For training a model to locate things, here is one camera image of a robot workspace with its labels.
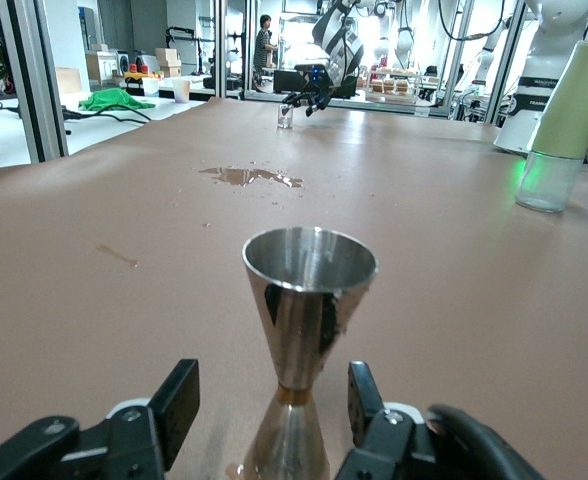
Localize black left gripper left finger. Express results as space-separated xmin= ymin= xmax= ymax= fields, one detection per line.
xmin=0 ymin=358 xmax=200 ymax=480

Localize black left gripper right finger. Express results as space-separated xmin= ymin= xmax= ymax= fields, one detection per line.
xmin=333 ymin=360 xmax=545 ymax=480

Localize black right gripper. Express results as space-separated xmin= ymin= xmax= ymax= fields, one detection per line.
xmin=280 ymin=63 xmax=335 ymax=119

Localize steel double jigger measuring cup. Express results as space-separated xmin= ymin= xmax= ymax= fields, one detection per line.
xmin=226 ymin=226 xmax=379 ymax=480

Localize person in striped shirt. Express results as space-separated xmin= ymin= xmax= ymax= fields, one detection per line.
xmin=252 ymin=13 xmax=278 ymax=94

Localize rack with bread items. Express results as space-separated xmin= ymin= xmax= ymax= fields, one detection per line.
xmin=365 ymin=67 xmax=425 ymax=105

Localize large brown liquid puddle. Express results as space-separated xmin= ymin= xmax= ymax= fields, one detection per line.
xmin=198 ymin=166 xmax=305 ymax=190

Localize stacked cardboard boxes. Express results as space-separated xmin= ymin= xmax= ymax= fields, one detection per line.
xmin=154 ymin=47 xmax=183 ymax=79

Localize yellow and red toy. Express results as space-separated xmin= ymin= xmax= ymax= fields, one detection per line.
xmin=123 ymin=62 xmax=165 ymax=84

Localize green cloth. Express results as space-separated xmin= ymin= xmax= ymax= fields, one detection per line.
xmin=77 ymin=88 xmax=156 ymax=113

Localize white side table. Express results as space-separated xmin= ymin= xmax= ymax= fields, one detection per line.
xmin=0 ymin=92 xmax=210 ymax=171

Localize plain brown cardboard box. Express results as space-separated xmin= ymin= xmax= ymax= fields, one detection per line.
xmin=56 ymin=67 xmax=83 ymax=96

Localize green bottle with clear base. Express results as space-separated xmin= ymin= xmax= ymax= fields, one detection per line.
xmin=514 ymin=39 xmax=588 ymax=214

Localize aluminium frame post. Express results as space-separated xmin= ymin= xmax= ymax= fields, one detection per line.
xmin=0 ymin=0 xmax=69 ymax=164
xmin=213 ymin=0 xmax=248 ymax=100

